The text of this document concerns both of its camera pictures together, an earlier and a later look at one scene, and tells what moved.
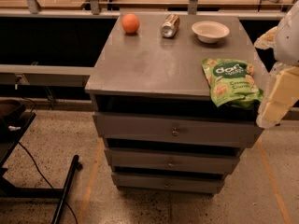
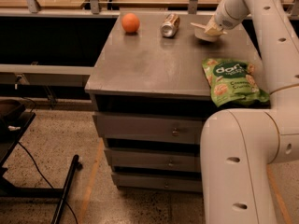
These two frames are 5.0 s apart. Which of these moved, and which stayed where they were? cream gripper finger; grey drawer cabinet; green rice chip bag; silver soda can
Moved: cream gripper finger
Stayed: green rice chip bag; silver soda can; grey drawer cabinet
